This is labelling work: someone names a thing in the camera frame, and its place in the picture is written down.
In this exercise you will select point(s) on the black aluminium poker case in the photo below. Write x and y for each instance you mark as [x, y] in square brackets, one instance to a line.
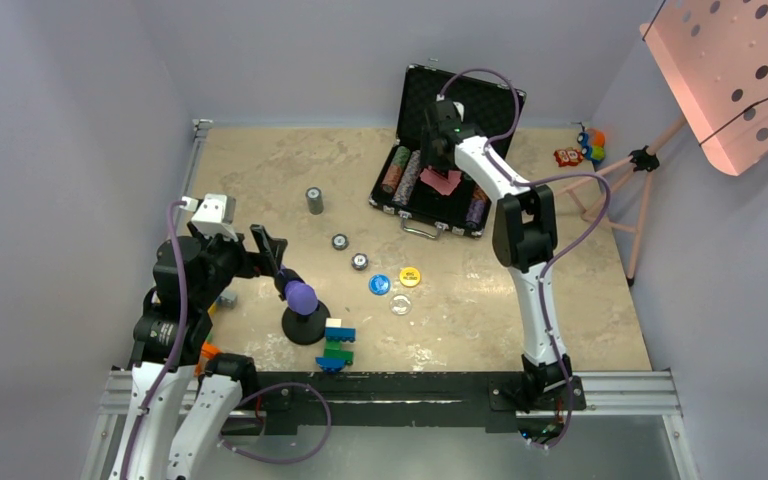
[488, 105]

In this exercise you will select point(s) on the blue green toy brick stack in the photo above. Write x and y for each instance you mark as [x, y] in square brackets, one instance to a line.
[335, 356]

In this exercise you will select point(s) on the yellow big blind button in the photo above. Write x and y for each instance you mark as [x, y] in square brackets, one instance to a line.
[409, 277]

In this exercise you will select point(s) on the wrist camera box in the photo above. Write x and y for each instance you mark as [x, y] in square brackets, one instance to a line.
[212, 215]
[448, 110]

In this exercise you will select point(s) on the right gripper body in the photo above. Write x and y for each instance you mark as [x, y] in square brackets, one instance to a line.
[428, 149]

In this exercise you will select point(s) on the blue dealer button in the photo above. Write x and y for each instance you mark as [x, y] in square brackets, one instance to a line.
[379, 284]

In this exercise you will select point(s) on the clear plastic button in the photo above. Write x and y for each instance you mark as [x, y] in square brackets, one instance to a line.
[400, 305]

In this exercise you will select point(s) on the tall grey chip stack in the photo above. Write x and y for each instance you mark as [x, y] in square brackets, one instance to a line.
[314, 199]

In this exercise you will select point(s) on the pink playing card deck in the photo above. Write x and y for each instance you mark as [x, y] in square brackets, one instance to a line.
[442, 190]

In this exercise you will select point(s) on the ten value poker chip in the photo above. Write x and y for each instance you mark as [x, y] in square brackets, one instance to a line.
[359, 262]

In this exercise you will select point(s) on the fifty value poker chip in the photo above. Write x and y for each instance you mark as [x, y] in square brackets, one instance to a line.
[339, 242]

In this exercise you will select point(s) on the red toy card pack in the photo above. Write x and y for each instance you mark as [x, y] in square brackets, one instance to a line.
[568, 157]

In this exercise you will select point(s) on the black base bar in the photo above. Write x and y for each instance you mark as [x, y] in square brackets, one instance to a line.
[492, 401]

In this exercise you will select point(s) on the orange toy piece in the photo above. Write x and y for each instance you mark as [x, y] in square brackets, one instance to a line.
[209, 351]

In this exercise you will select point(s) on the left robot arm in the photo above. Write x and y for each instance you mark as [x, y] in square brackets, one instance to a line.
[159, 440]

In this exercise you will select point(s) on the green and red chip row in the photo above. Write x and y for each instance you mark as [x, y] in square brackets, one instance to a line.
[395, 170]

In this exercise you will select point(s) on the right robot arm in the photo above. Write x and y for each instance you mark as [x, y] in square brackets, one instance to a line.
[524, 239]

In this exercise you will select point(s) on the grey toy brick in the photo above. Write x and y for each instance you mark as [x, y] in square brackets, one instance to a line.
[227, 300]

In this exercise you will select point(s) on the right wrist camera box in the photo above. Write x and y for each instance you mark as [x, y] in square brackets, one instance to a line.
[448, 110]

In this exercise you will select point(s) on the pink music stand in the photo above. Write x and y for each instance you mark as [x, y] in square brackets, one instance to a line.
[713, 56]

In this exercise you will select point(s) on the colourful toy car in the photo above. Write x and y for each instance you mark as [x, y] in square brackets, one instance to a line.
[592, 144]

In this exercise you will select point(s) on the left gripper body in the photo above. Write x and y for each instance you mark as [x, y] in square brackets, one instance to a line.
[226, 259]

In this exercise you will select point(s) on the purple handheld massager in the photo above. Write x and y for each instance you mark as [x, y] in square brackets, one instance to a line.
[299, 296]

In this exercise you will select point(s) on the orange and black chip row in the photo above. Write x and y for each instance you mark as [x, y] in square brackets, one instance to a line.
[479, 196]

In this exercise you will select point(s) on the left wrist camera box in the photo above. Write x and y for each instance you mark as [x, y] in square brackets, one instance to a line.
[212, 215]

